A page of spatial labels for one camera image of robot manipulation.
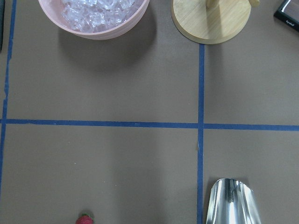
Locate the pink bowl of ice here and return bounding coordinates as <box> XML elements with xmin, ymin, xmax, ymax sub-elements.
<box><xmin>39</xmin><ymin>0</ymin><xmax>149</xmax><ymax>40</ymax></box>

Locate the red strawberry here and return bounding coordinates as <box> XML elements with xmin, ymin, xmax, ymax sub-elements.
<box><xmin>75</xmin><ymin>213</ymin><xmax>94</xmax><ymax>224</ymax></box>

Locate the wooden cup stand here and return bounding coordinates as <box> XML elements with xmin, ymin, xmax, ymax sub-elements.
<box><xmin>171</xmin><ymin>0</ymin><xmax>260</xmax><ymax>45</ymax></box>

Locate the steel ice scoop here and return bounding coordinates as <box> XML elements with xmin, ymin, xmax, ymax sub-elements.
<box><xmin>206</xmin><ymin>178</ymin><xmax>261</xmax><ymax>224</ymax></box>

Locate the black box device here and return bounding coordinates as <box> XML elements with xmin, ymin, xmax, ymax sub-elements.
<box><xmin>274</xmin><ymin>0</ymin><xmax>299</xmax><ymax>32</ymax></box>

